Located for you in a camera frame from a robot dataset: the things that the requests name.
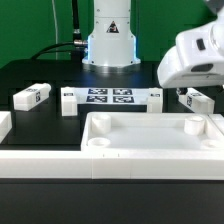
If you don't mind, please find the white desk top tray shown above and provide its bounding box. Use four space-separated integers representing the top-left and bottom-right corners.
81 112 224 151

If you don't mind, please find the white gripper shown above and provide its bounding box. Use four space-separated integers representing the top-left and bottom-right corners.
156 19 224 90

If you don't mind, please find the white thin cable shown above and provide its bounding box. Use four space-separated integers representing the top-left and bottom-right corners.
51 0 60 61

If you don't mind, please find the white marker base bracket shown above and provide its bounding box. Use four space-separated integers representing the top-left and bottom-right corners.
61 87 163 116

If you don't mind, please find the white front fence bar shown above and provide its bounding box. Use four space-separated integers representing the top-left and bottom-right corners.
0 150 224 180

